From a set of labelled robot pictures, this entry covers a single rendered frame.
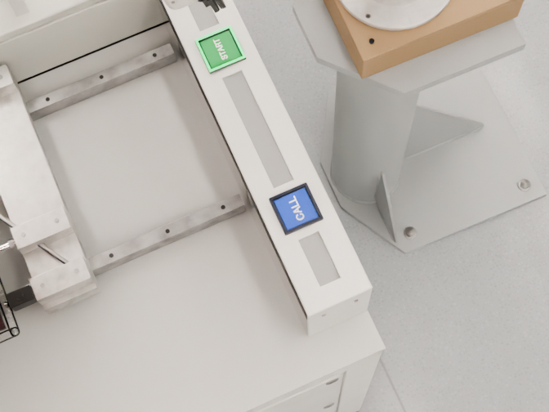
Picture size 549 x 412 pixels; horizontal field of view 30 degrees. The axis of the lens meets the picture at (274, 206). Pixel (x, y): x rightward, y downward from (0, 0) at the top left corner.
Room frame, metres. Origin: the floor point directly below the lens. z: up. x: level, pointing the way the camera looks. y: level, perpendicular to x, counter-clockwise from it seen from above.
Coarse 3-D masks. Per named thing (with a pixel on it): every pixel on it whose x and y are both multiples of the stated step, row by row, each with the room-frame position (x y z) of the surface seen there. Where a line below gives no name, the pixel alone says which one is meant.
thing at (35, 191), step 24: (0, 120) 0.63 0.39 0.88; (24, 120) 0.63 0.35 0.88; (0, 144) 0.59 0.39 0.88; (24, 144) 0.59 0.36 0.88; (0, 168) 0.56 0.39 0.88; (24, 168) 0.55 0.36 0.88; (48, 168) 0.55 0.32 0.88; (0, 192) 0.52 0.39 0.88; (24, 192) 0.51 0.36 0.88; (48, 192) 0.51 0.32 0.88; (24, 216) 0.48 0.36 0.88; (72, 240) 0.43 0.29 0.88; (48, 264) 0.40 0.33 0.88; (96, 288) 0.36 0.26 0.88; (48, 312) 0.34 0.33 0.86
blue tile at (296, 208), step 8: (296, 192) 0.44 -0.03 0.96; (304, 192) 0.44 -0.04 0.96; (280, 200) 0.43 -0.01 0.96; (288, 200) 0.43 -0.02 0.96; (296, 200) 0.43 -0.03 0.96; (304, 200) 0.43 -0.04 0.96; (280, 208) 0.42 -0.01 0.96; (288, 208) 0.42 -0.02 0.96; (296, 208) 0.42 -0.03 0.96; (304, 208) 0.42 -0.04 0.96; (312, 208) 0.41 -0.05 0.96; (280, 216) 0.41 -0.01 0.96; (288, 216) 0.41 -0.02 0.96; (296, 216) 0.41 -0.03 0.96; (304, 216) 0.40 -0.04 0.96; (312, 216) 0.40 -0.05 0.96; (288, 224) 0.40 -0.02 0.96; (296, 224) 0.39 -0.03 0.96
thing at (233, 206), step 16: (208, 208) 0.47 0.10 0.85; (224, 208) 0.46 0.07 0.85; (240, 208) 0.47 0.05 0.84; (176, 224) 0.45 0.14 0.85; (192, 224) 0.45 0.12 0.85; (208, 224) 0.45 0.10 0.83; (144, 240) 0.43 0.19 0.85; (160, 240) 0.43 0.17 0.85; (176, 240) 0.43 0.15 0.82; (96, 256) 0.42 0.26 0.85; (112, 256) 0.41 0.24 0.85; (128, 256) 0.41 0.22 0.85; (96, 272) 0.40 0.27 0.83
